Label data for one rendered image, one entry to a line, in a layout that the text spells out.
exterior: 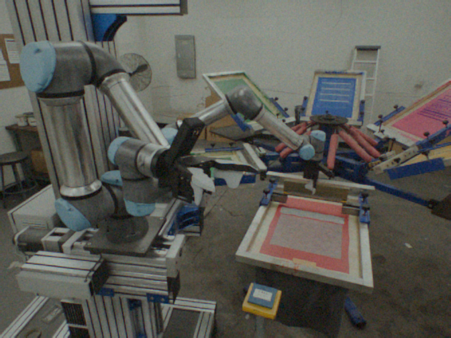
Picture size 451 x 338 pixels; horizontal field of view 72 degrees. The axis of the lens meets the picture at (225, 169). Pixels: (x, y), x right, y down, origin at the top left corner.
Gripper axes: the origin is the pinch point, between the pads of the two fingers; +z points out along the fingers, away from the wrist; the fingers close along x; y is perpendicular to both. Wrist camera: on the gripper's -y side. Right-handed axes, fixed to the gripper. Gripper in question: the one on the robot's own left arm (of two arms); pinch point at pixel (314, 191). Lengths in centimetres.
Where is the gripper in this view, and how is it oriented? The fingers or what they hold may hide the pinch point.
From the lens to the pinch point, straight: 185.6
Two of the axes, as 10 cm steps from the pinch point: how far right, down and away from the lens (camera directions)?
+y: -9.4, -1.4, 3.1
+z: -0.1, 9.2, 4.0
